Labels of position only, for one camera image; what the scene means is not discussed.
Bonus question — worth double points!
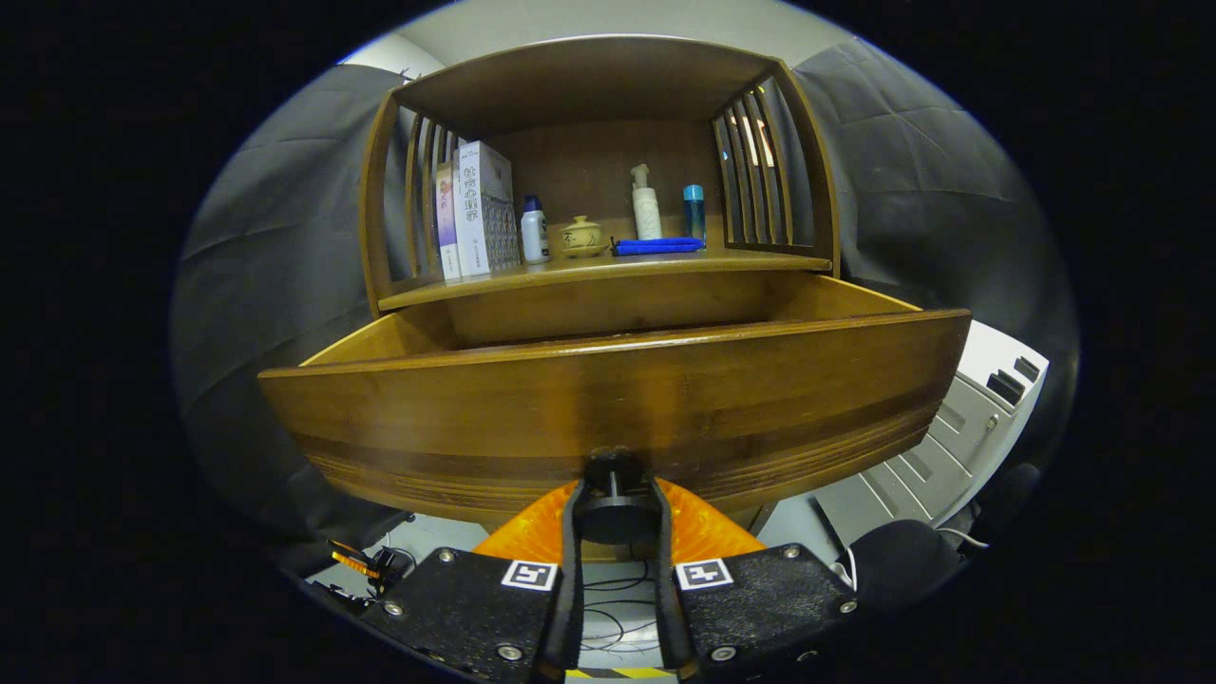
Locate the yellow lidded tea cup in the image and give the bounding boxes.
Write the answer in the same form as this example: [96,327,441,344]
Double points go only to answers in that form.
[559,215,609,259]

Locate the dark rounded object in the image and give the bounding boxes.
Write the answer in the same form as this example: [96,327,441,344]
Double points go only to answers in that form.
[845,518,962,614]

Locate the white drawer unit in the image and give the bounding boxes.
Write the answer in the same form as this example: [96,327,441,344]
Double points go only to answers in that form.
[760,320,1051,552]

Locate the black drawer knob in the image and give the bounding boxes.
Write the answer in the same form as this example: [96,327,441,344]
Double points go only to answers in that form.
[579,446,663,545]

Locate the black floor cables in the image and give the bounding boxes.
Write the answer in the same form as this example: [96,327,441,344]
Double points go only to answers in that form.
[581,556,661,655]

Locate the thick white book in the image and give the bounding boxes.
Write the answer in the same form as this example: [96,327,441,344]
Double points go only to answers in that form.
[453,141,522,278]

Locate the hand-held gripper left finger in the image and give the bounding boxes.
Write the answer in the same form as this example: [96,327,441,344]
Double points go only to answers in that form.
[378,478,588,684]

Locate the brown wooden cabinet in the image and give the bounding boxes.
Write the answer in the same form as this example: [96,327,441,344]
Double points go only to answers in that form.
[359,35,844,563]

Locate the thin purple book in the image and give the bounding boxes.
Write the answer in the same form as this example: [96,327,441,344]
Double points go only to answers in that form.
[435,161,463,281]

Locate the white pump bottle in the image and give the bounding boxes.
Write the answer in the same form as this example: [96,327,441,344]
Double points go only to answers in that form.
[630,163,663,241]

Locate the blue folded cloth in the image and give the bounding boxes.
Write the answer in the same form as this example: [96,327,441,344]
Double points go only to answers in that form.
[611,237,706,257]

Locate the brown wooden drawer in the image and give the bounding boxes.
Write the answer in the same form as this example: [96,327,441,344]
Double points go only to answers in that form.
[256,274,973,533]

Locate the brown wooden countertop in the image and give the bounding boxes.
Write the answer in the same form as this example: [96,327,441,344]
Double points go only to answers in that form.
[378,249,832,313]

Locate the orange and black device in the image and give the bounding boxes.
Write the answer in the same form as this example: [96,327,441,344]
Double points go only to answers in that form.
[328,539,419,595]

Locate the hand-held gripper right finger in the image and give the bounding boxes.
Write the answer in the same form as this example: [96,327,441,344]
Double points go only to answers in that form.
[649,478,861,684]

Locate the white bottle with blue cap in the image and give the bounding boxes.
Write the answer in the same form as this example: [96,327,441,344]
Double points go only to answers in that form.
[521,195,551,265]

